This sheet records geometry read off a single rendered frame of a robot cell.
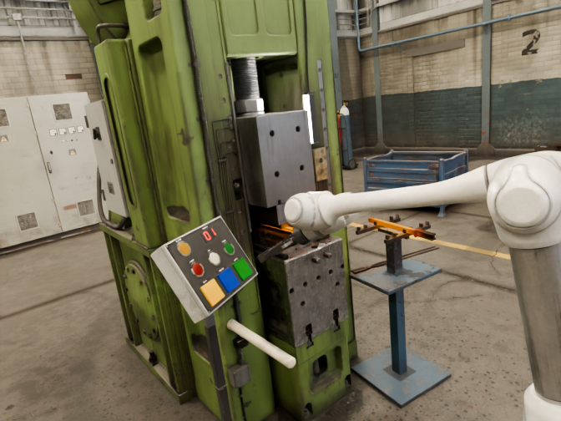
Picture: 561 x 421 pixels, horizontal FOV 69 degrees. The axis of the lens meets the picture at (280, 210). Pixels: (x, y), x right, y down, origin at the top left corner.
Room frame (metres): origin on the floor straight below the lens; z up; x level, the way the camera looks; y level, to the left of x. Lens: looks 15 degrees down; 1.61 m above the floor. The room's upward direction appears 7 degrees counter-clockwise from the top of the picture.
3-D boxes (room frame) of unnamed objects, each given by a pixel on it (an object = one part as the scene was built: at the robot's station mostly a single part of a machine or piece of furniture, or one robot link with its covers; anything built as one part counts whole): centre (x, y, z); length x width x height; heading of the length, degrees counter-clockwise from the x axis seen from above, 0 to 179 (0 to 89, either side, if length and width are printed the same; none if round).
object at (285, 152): (2.04, 0.03, 1.36); 0.42 x 0.39 x 0.40; 37
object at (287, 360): (1.57, 0.16, 0.62); 0.44 x 0.05 x 0.05; 37
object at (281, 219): (2.02, 0.06, 1.12); 0.42 x 0.20 x 0.10; 37
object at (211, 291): (1.30, 0.27, 1.01); 0.07 x 0.05 x 0.07; 152
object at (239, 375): (1.73, 0.29, 0.36); 0.09 x 0.07 x 0.12; 127
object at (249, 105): (2.06, 0.09, 1.76); 0.15 x 0.14 x 0.40; 37
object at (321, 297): (2.06, 0.02, 0.69); 0.56 x 0.38 x 0.45; 37
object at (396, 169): (5.56, -1.90, 0.36); 1.20 x 0.80 x 0.72; 42
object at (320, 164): (2.14, -0.24, 1.27); 0.09 x 0.02 x 0.17; 127
